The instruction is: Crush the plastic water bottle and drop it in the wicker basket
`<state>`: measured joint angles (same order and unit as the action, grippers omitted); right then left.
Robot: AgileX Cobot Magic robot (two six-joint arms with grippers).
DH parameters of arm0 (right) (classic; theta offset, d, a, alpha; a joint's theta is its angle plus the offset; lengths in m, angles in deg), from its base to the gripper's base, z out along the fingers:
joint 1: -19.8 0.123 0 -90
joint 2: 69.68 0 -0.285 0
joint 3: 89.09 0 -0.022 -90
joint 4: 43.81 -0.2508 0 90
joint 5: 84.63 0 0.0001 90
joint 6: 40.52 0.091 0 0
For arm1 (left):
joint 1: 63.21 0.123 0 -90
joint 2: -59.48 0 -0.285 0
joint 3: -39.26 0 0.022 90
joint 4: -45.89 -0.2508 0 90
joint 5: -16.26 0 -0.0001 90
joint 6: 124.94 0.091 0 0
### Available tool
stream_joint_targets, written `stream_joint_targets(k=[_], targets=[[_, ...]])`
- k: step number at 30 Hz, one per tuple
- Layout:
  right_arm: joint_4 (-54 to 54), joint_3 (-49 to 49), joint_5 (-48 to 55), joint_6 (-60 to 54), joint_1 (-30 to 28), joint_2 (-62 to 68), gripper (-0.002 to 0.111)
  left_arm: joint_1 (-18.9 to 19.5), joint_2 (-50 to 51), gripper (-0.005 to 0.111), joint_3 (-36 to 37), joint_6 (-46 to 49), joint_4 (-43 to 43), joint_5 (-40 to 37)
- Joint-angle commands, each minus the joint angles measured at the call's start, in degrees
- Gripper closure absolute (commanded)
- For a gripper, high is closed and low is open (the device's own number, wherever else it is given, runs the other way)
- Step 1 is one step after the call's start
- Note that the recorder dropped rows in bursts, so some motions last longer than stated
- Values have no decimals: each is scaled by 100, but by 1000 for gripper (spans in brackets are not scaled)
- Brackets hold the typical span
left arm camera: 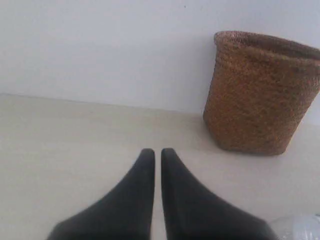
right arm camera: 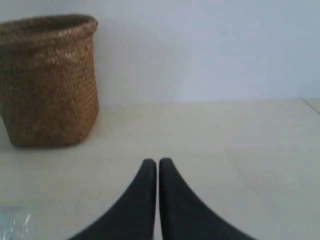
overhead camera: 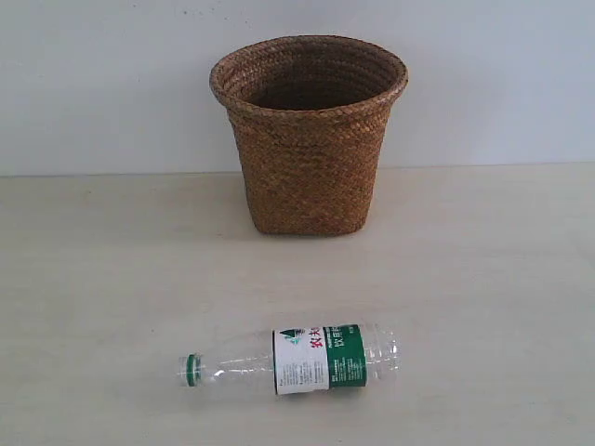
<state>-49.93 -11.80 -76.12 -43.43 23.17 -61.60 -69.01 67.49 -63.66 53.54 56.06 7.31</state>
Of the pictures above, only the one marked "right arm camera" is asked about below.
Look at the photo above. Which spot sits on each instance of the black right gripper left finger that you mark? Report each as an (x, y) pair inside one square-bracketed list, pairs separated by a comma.
[(132, 217)]

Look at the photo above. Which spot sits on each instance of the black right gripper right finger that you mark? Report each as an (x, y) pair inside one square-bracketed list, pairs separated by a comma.
[(183, 215)]

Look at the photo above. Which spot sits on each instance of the clear plastic water bottle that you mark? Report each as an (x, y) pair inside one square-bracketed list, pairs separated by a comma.
[(15, 223)]

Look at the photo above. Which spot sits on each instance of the brown woven wicker basket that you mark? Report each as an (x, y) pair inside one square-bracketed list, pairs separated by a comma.
[(48, 87)]

